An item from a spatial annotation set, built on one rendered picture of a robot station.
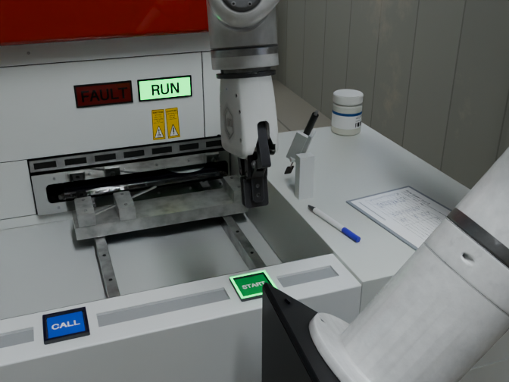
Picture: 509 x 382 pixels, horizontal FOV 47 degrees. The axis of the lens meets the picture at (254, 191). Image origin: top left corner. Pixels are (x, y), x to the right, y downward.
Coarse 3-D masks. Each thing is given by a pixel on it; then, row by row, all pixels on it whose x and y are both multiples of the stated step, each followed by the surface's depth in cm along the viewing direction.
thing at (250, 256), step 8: (224, 216) 128; (224, 224) 127; (232, 224) 125; (232, 232) 122; (240, 232) 122; (232, 240) 123; (240, 240) 119; (240, 248) 118; (248, 248) 116; (248, 256) 113; (256, 256) 113; (248, 264) 114; (256, 264) 111; (264, 264) 111
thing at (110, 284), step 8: (96, 240) 119; (104, 240) 119; (96, 248) 118; (104, 248) 116; (104, 256) 113; (104, 264) 111; (104, 272) 108; (112, 272) 108; (104, 280) 108; (112, 280) 106; (112, 288) 104; (112, 296) 101
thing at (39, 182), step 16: (144, 160) 132; (160, 160) 133; (176, 160) 135; (192, 160) 136; (208, 160) 137; (224, 160) 139; (32, 176) 125; (48, 176) 126; (64, 176) 127; (80, 176) 128; (96, 176) 130; (160, 192) 136; (176, 192) 138; (192, 192) 139; (48, 208) 129; (64, 208) 130
